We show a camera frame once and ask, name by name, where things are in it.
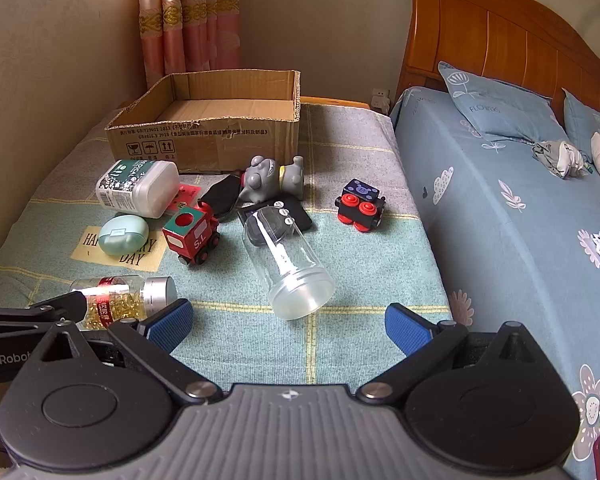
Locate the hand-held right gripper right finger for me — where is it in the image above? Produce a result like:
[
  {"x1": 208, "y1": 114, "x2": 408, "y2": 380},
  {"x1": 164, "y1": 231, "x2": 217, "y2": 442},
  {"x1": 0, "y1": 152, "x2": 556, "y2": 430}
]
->
[{"x1": 357, "y1": 303, "x2": 556, "y2": 405}]

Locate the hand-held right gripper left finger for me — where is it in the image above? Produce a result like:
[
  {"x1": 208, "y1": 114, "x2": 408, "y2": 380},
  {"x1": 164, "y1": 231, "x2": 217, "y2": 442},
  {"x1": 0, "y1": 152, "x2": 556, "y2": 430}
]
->
[{"x1": 24, "y1": 299, "x2": 223, "y2": 407}]

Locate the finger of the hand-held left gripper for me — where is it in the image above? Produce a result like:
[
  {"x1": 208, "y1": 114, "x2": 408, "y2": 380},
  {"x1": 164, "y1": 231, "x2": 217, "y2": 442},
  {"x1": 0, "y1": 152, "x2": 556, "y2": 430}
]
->
[{"x1": 0, "y1": 292, "x2": 89, "y2": 343}]

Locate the yellow capsule bottle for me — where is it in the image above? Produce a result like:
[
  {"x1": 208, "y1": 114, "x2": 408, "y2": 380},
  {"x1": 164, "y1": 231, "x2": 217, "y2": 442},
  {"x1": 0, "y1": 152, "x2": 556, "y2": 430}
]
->
[{"x1": 70, "y1": 275, "x2": 178, "y2": 332}]

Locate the mint green oval case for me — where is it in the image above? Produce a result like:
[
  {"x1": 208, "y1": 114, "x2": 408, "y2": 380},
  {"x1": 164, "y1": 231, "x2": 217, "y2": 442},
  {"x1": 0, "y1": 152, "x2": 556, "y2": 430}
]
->
[{"x1": 98, "y1": 214, "x2": 150, "y2": 256}]

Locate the clear plastic jar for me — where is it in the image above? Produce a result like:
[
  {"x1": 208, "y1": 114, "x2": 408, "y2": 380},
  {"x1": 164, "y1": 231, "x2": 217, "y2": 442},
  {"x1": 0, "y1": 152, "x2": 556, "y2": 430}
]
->
[{"x1": 243, "y1": 206, "x2": 336, "y2": 321}]

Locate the white bottle with green label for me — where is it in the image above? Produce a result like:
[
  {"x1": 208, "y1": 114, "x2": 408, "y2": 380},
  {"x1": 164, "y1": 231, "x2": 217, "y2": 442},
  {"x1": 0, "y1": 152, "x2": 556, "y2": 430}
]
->
[{"x1": 95, "y1": 159, "x2": 181, "y2": 219}]

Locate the black remote with white dots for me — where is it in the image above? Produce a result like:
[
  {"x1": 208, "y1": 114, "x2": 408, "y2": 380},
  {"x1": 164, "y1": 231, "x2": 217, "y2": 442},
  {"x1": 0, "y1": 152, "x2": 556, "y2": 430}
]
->
[{"x1": 237, "y1": 196, "x2": 312, "y2": 247}]

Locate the cardboard box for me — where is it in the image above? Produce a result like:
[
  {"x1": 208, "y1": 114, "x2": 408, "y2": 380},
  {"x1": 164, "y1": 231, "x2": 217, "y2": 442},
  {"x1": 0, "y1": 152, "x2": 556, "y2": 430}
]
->
[{"x1": 105, "y1": 70, "x2": 302, "y2": 175}]

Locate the red wooden toy train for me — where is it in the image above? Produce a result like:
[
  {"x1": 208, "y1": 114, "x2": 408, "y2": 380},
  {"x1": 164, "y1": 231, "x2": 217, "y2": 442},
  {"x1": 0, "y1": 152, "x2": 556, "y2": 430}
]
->
[{"x1": 161, "y1": 201, "x2": 221, "y2": 267}]

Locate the grey-green plaid blanket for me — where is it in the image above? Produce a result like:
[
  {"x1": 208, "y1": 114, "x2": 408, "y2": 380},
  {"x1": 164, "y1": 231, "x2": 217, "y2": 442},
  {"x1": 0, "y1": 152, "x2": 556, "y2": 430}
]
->
[{"x1": 0, "y1": 102, "x2": 453, "y2": 391}]

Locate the red card packet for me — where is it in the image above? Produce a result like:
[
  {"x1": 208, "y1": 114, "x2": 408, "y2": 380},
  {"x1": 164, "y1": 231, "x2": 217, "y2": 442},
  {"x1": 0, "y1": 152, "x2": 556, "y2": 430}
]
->
[{"x1": 167, "y1": 183, "x2": 202, "y2": 216}]

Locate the black hexagonal pouch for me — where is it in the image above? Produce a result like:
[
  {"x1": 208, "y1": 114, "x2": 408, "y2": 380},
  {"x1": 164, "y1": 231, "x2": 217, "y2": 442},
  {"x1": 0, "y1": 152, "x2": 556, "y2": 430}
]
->
[{"x1": 200, "y1": 174, "x2": 243, "y2": 223}]

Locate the grey rubber toy animal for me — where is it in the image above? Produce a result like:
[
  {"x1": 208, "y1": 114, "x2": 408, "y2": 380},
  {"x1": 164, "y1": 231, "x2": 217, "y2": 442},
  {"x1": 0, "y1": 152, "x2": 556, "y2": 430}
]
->
[{"x1": 238, "y1": 155, "x2": 306, "y2": 206}]

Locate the crumpled grey-white cloth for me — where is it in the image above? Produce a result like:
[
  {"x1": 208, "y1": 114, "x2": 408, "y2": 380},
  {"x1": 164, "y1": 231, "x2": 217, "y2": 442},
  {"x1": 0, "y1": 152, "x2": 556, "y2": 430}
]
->
[{"x1": 531, "y1": 139, "x2": 593, "y2": 179}]

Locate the blue flower print pillow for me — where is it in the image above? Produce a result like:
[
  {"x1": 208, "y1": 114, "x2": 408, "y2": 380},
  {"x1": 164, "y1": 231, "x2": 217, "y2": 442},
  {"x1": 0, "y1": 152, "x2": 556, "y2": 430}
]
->
[
  {"x1": 437, "y1": 61, "x2": 568, "y2": 143},
  {"x1": 561, "y1": 87, "x2": 600, "y2": 163}
]

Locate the wooden bedside table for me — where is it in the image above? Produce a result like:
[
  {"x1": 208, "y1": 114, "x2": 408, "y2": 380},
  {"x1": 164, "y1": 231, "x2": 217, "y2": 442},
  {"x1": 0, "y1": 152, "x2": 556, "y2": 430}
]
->
[{"x1": 300, "y1": 96, "x2": 371, "y2": 110}]

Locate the wooden chair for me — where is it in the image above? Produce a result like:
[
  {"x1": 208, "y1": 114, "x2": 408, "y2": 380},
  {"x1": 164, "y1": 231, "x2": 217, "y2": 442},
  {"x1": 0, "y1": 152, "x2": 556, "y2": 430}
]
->
[{"x1": 395, "y1": 0, "x2": 600, "y2": 126}]

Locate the pink patterned curtain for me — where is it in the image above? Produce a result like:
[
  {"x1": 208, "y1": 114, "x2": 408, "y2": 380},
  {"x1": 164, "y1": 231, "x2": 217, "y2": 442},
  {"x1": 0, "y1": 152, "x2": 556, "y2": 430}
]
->
[{"x1": 137, "y1": 0, "x2": 246, "y2": 88}]

